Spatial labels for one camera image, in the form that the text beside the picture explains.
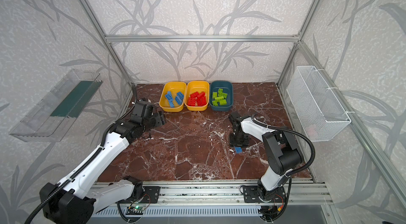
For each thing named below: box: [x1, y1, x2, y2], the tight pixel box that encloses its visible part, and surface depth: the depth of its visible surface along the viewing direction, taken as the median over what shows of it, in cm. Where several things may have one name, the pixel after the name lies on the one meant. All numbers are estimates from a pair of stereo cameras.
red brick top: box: [187, 97, 197, 107], surface depth 109 cm
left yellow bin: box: [159, 81, 187, 113], surface depth 114 cm
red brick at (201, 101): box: [196, 96, 207, 107], surface depth 110 cm
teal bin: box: [209, 80, 234, 112], surface depth 114 cm
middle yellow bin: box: [184, 80, 210, 112], surface depth 114 cm
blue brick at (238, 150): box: [234, 146, 243, 154], surface depth 88 cm
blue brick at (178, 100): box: [174, 95, 183, 106], surface depth 110 cm
